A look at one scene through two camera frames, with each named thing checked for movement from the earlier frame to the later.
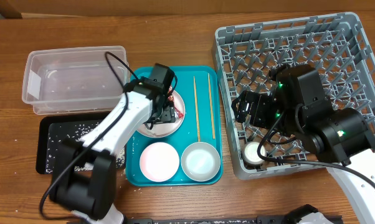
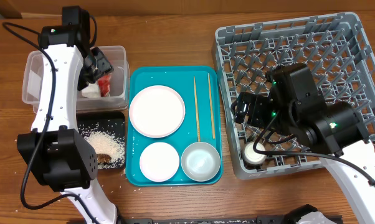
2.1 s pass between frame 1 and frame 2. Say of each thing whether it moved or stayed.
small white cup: stayed
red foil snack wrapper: moved
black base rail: stayed
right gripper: stayed
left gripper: moved
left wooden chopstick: stayed
